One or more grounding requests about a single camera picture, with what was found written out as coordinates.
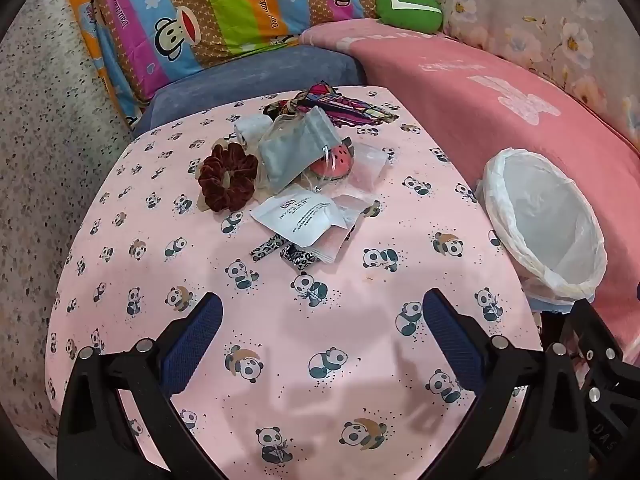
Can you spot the pink printed scrunchie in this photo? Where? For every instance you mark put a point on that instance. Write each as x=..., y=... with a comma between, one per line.
x=300, y=257

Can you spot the grey fabric pouch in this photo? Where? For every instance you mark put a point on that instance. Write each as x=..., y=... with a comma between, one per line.
x=300, y=145

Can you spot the colourful striped monkey print quilt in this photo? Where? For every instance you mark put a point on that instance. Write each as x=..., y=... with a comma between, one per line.
x=200, y=10

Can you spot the trash bin with white bag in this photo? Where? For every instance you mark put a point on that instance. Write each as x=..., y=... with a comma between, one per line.
x=545, y=220

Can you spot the pink panda print tablecloth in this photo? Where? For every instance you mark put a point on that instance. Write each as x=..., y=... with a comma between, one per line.
x=300, y=360

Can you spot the dark red velvet scrunchie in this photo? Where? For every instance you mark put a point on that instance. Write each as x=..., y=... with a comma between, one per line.
x=215, y=180

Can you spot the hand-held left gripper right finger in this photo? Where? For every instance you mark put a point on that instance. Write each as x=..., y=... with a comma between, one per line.
x=450, y=335

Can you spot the small grey cloth roll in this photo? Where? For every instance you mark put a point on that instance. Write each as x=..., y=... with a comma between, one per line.
x=250, y=127

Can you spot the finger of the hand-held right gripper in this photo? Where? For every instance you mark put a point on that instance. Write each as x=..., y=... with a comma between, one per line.
x=602, y=375

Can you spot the blue sofa cushion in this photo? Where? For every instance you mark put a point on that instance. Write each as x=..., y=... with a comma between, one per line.
x=280, y=70

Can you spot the floral beige cushion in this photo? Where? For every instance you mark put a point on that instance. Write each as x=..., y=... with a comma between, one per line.
x=525, y=10

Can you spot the pink bow print blanket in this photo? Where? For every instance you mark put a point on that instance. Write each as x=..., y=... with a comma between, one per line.
x=475, y=100

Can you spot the green round cushion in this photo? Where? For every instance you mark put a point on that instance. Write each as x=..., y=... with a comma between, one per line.
x=405, y=12

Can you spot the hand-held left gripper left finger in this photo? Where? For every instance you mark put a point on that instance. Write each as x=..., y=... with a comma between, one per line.
x=195, y=330

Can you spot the clear plastic bag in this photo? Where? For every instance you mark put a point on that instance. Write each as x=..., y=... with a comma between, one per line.
x=356, y=207
x=370, y=165
x=330, y=247

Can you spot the white paper packet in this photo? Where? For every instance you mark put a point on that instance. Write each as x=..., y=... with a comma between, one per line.
x=300, y=215

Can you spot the watermelon slice hair clip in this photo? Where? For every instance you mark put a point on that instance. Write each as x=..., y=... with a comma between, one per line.
x=337, y=166

